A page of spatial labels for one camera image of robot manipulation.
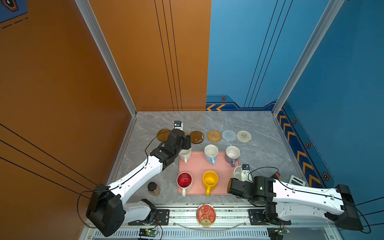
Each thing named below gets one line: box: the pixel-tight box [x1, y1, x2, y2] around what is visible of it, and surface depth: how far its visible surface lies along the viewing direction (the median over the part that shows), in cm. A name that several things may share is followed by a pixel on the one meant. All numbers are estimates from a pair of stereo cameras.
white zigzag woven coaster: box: [236, 130, 252, 143], surface depth 107 cm
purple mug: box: [225, 145, 241, 168], surface depth 91 cm
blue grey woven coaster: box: [222, 130, 237, 142], surface depth 107 cm
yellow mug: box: [202, 170, 219, 197], surface depth 80 cm
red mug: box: [176, 171, 193, 197], surface depth 81 cm
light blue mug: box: [204, 144, 219, 165], surface depth 90 cm
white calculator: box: [288, 175, 306, 187], surface depth 86 cm
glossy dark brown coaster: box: [190, 130, 205, 144], surface depth 105 cm
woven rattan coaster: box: [206, 130, 222, 143], surface depth 107 cm
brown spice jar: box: [147, 181, 161, 196], surface depth 77 cm
